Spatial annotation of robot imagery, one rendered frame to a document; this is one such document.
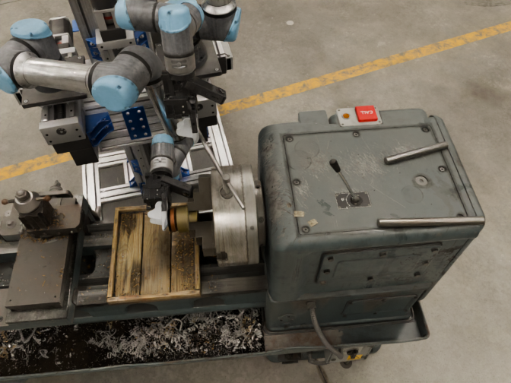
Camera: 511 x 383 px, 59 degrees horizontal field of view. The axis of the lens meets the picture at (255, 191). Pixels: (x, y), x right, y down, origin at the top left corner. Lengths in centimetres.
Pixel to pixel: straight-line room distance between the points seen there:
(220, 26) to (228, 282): 87
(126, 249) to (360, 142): 87
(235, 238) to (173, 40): 55
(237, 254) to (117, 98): 56
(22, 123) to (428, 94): 284
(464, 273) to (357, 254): 150
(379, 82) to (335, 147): 218
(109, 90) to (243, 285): 75
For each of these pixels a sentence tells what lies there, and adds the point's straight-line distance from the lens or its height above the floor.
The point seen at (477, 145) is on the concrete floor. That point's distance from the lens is 335.
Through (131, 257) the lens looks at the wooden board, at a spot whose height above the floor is 88.
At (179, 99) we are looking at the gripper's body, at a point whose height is 148.
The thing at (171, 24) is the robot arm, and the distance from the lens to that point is 114.
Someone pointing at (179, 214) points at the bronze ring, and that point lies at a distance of 141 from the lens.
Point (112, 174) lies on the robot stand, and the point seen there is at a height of 21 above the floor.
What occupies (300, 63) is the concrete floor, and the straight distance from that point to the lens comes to 360.
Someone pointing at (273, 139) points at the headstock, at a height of 125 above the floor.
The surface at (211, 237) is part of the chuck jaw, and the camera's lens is 137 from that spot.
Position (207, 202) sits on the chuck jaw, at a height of 113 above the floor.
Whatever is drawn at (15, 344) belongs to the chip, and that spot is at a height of 57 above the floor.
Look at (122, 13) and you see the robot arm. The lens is 129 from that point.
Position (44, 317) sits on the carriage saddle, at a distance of 161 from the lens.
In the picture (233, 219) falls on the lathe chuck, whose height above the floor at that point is 121.
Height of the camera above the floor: 232
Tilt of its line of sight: 56 degrees down
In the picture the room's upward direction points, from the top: straight up
